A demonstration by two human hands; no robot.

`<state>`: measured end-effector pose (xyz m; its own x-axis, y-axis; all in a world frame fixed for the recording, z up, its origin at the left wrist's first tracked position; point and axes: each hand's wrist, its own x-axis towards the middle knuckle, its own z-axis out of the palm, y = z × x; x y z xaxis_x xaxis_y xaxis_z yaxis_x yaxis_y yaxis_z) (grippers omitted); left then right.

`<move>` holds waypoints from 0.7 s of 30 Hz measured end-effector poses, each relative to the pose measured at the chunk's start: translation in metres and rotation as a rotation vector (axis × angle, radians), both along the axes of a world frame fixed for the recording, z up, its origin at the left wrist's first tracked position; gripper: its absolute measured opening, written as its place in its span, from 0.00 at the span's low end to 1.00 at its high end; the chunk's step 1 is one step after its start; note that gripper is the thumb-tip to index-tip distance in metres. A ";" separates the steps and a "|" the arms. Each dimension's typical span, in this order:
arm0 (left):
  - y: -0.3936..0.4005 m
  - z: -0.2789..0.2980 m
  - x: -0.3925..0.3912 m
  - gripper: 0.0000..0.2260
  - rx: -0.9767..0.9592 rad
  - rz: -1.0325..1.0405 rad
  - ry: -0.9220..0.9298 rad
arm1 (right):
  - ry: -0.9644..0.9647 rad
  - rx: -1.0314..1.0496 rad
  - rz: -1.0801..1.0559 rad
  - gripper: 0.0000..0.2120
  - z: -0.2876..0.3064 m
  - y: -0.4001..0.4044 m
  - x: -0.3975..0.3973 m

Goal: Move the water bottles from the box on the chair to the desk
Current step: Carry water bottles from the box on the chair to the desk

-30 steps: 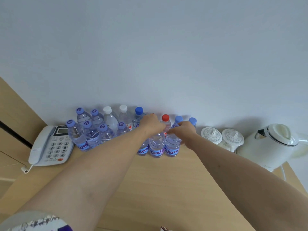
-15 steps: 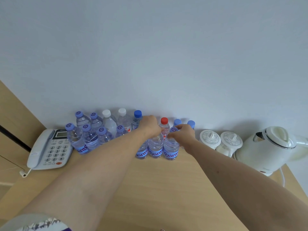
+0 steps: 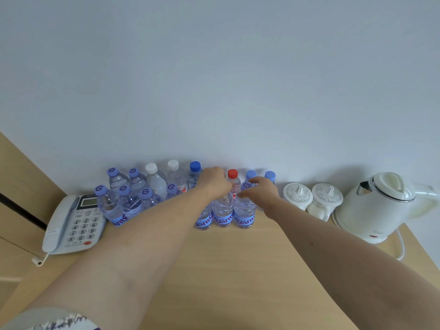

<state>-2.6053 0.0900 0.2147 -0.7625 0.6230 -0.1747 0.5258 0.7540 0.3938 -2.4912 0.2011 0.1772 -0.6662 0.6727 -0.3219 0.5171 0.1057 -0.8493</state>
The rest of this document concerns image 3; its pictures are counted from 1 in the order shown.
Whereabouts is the person's right hand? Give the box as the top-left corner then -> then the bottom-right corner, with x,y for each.
237,176 -> 281,219

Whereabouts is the person's left hand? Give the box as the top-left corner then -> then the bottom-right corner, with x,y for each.
198,166 -> 234,203

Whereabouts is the blue-label water bottle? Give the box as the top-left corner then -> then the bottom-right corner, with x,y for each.
211,190 -> 235,228
234,181 -> 258,229

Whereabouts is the person's right forearm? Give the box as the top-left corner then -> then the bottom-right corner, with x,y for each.
263,200 -> 440,330

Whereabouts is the person's left forearm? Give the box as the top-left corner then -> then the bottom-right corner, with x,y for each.
22,185 -> 213,330

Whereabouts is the red-capped clear bottle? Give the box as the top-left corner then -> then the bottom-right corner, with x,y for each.
226,169 -> 242,200

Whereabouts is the dark-blue-capped clear bottle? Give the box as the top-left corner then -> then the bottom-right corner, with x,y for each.
187,161 -> 204,189

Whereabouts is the white patterned mug lid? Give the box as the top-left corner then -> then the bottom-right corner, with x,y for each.
283,182 -> 313,204
312,183 -> 344,207

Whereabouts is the white-capped clear bottle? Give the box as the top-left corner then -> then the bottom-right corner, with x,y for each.
167,159 -> 188,193
145,163 -> 168,200

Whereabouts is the white ceramic mug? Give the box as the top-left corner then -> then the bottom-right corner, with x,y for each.
285,197 -> 311,211
307,201 -> 339,223

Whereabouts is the cluster of purple-capped bottles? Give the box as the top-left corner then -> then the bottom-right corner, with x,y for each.
94,167 -> 214,231

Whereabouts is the white electric kettle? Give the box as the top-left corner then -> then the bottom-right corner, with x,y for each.
334,172 -> 440,237

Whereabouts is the white kettle base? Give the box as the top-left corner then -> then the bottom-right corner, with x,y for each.
331,213 -> 391,245

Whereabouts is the white desk telephone base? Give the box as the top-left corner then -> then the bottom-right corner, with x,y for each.
48,194 -> 108,256

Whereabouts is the white telephone handset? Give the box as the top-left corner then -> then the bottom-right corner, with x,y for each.
41,195 -> 80,253

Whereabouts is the light wooden cabinet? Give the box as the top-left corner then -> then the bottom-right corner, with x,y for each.
0,131 -> 68,308

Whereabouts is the grey patterned sleeve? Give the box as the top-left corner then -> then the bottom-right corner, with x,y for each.
0,307 -> 102,330

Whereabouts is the white kettle power cable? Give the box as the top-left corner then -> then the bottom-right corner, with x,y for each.
394,228 -> 406,261

